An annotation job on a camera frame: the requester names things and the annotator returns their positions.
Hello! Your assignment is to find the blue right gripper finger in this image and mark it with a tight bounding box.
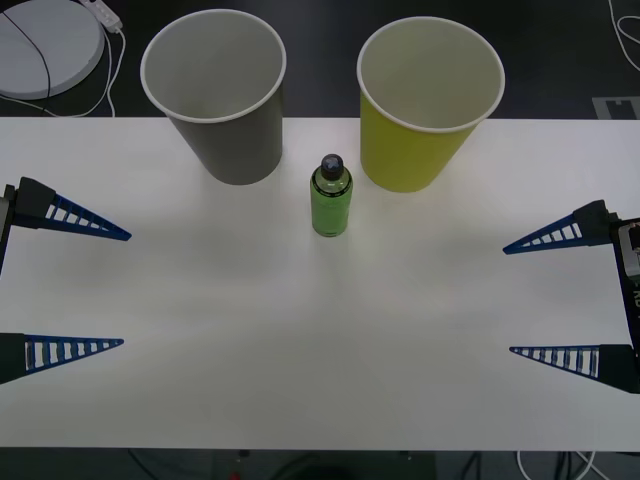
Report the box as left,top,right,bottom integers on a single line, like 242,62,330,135
502,199,621,257
508,342,640,396

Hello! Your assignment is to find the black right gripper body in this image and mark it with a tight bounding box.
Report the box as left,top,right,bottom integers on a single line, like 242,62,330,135
613,218,640,352

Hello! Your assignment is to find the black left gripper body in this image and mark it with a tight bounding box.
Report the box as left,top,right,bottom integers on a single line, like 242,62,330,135
0,183,17,279

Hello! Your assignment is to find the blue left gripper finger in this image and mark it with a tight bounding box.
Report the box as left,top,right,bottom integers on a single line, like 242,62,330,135
0,332,125,386
13,176,133,242

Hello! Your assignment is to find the green plastic bottle black cap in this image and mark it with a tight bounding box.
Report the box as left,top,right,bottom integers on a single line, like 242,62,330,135
309,153,354,238

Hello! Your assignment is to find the grey floor plate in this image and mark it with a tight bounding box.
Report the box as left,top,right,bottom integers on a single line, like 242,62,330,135
591,96,640,120

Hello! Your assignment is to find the white round stand base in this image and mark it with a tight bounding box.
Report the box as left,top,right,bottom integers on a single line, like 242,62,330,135
0,0,106,100

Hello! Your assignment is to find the white power strip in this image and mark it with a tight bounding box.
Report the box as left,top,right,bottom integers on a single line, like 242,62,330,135
79,0,124,34

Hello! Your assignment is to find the yellow-green plastic waste bin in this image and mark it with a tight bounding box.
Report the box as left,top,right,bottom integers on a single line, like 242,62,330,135
356,15,506,194

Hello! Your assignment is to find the grey plastic waste bin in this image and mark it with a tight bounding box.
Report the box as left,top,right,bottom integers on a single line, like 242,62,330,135
139,10,288,187

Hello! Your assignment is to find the black cable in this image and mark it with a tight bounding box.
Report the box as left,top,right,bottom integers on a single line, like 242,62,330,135
0,8,53,99

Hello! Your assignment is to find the white cable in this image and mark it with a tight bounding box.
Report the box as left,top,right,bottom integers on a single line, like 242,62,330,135
0,27,127,119
607,0,640,66
514,449,609,480

